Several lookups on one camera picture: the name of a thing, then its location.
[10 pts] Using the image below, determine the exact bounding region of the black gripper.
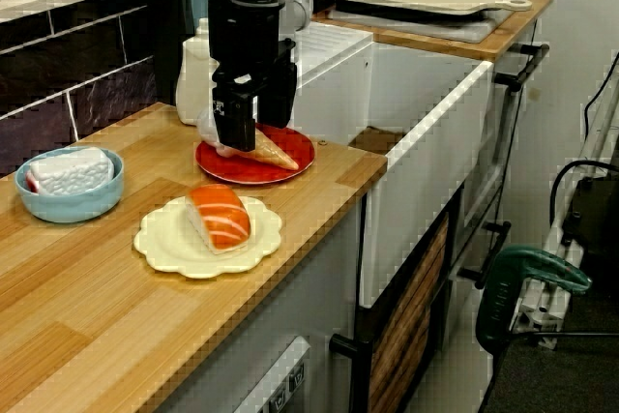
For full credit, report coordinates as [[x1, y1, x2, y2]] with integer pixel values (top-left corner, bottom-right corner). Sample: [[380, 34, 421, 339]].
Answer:
[[208, 0, 298, 153]]

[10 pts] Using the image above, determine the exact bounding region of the toy ice cream cone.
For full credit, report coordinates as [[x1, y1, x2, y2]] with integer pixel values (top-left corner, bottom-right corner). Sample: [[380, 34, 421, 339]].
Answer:
[[195, 106, 301, 172]]

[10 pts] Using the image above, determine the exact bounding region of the white plastic bottle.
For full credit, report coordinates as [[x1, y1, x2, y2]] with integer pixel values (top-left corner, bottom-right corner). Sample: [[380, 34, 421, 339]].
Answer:
[[175, 17, 221, 128]]

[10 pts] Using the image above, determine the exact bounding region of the toy salmon sushi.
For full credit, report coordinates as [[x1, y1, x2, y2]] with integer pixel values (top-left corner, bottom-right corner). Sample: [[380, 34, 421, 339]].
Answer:
[[184, 184, 252, 255]]

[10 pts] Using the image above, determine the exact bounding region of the red round plate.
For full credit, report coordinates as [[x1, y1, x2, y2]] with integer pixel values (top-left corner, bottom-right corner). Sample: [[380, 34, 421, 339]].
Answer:
[[194, 125, 317, 186]]

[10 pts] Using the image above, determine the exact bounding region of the cream scalloped plate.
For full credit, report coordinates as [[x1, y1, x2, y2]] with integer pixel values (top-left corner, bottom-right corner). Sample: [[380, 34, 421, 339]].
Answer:
[[133, 194, 283, 280]]

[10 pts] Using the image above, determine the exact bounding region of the white toy sink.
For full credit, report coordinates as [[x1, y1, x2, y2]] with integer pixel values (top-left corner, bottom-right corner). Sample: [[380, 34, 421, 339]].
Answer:
[[251, 20, 495, 310]]

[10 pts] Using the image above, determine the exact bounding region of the white toy kitchen cabinet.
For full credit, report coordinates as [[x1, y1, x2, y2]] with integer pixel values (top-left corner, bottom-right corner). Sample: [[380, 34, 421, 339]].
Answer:
[[159, 15, 555, 413]]

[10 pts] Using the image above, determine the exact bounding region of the white textured sponge toy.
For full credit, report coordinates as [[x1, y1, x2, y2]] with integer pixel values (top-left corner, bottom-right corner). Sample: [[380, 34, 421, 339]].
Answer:
[[26, 146, 116, 196]]

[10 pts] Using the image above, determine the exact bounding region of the light blue bowl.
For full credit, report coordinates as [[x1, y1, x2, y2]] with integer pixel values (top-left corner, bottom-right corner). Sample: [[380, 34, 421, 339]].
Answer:
[[14, 146, 126, 224]]

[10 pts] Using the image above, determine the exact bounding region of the grey hob tray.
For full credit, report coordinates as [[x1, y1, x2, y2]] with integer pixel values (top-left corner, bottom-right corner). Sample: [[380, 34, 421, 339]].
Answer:
[[326, 4, 514, 44]]

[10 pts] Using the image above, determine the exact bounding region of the toy appliance front panel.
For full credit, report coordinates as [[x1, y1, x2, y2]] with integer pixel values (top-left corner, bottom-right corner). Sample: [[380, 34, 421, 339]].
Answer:
[[231, 335, 313, 413]]

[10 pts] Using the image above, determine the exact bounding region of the black box device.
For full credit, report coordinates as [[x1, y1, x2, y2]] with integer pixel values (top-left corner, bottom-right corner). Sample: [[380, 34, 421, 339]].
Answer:
[[560, 175, 619, 269]]

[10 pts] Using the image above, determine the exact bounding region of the black cabinet handle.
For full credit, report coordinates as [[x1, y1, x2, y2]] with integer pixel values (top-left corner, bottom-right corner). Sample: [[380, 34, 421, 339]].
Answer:
[[328, 333, 374, 370], [457, 221, 513, 291], [493, 43, 551, 94]]

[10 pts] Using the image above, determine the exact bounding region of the looped black cable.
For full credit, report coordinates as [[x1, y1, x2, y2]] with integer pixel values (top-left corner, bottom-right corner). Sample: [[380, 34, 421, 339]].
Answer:
[[550, 159, 619, 240]]

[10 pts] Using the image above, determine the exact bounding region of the thin black cable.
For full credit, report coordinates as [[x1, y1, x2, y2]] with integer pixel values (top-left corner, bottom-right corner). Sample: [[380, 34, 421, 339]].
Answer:
[[582, 52, 619, 143]]

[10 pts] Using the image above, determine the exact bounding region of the aluminium frame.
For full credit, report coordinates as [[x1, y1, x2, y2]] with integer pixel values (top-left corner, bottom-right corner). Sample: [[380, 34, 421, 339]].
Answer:
[[510, 88, 619, 339]]

